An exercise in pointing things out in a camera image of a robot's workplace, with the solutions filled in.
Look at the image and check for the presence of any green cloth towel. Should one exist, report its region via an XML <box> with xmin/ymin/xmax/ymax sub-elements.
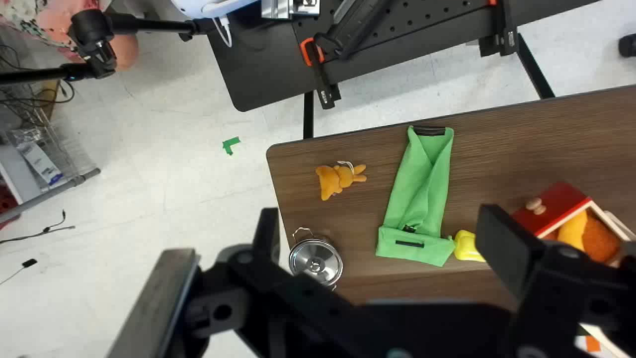
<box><xmin>374</xmin><ymin>126</ymin><xmax>458</xmax><ymax>269</ymax></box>

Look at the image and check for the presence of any green floor tape mark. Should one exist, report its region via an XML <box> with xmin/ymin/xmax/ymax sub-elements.
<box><xmin>221</xmin><ymin>136</ymin><xmax>243</xmax><ymax>158</ymax></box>

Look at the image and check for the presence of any black perforated mounting cart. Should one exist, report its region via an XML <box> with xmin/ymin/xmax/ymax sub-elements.
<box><xmin>205</xmin><ymin>0</ymin><xmax>603</xmax><ymax>142</ymax></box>

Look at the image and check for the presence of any black camera tripod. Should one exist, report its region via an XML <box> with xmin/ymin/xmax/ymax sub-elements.
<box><xmin>0</xmin><ymin>9</ymin><xmax>215</xmax><ymax>86</ymax></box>

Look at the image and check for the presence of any small yellow toy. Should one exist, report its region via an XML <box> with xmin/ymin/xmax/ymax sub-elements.
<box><xmin>454</xmin><ymin>230</ymin><xmax>488</xmax><ymax>265</ymax></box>

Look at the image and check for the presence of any thin black floor cable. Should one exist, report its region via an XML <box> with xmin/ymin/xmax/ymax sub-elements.
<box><xmin>0</xmin><ymin>210</ymin><xmax>78</xmax><ymax>248</ymax></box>

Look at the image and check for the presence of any red wooden toy box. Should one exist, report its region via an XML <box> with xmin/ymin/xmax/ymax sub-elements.
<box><xmin>512</xmin><ymin>182</ymin><xmax>636</xmax><ymax>269</ymax></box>

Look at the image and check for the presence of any white paper box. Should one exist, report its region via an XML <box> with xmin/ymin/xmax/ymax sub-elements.
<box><xmin>15</xmin><ymin>142</ymin><xmax>66</xmax><ymax>190</ymax></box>

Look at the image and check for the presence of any silver metal pot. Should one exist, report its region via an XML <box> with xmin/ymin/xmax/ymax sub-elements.
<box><xmin>287</xmin><ymin>226</ymin><xmax>347</xmax><ymax>291</ymax></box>

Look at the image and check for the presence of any orange plush toy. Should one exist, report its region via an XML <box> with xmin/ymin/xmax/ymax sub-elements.
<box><xmin>315</xmin><ymin>160</ymin><xmax>368</xmax><ymax>204</ymax></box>

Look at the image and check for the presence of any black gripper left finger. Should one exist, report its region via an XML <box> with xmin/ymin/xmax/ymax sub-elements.
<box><xmin>249</xmin><ymin>208</ymin><xmax>285</xmax><ymax>273</ymax></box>

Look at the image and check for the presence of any pink floral cloth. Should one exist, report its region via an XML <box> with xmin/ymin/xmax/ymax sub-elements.
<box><xmin>0</xmin><ymin>0</ymin><xmax>144</xmax><ymax>71</ymax></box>

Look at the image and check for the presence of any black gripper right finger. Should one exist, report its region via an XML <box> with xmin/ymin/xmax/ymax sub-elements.
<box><xmin>476</xmin><ymin>204</ymin><xmax>549</xmax><ymax>303</ymax></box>

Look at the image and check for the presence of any orange clamp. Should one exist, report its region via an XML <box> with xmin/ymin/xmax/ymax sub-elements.
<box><xmin>299</xmin><ymin>37</ymin><xmax>329</xmax><ymax>71</ymax></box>

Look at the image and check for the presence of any orange toy inside box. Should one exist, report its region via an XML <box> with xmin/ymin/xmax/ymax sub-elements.
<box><xmin>557</xmin><ymin>212</ymin><xmax>625</xmax><ymax>265</ymax></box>

